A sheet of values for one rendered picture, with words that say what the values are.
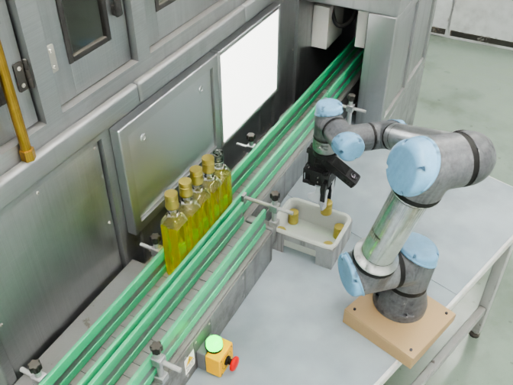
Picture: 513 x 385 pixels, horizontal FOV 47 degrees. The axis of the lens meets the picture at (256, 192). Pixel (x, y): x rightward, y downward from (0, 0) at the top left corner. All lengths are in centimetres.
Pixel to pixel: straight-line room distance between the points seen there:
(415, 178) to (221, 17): 87
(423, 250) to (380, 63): 98
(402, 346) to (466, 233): 58
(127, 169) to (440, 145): 76
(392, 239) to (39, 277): 82
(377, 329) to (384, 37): 112
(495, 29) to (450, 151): 399
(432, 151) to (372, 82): 122
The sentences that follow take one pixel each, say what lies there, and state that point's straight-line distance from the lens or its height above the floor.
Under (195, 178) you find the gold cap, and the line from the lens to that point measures 157.
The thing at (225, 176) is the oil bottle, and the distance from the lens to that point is 169.
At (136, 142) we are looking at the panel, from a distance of 154.
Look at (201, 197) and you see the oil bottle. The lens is 160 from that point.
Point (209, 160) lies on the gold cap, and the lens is 160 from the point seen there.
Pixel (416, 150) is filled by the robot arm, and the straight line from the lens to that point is 121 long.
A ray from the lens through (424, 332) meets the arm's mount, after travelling 172.
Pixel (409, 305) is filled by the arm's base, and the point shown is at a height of 85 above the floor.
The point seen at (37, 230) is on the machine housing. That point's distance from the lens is 141.
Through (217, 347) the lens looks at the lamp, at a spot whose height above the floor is 85.
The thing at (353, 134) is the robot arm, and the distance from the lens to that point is 156.
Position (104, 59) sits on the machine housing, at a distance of 144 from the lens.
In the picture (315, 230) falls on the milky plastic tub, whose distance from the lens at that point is 197.
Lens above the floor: 210
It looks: 39 degrees down
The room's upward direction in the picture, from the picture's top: straight up
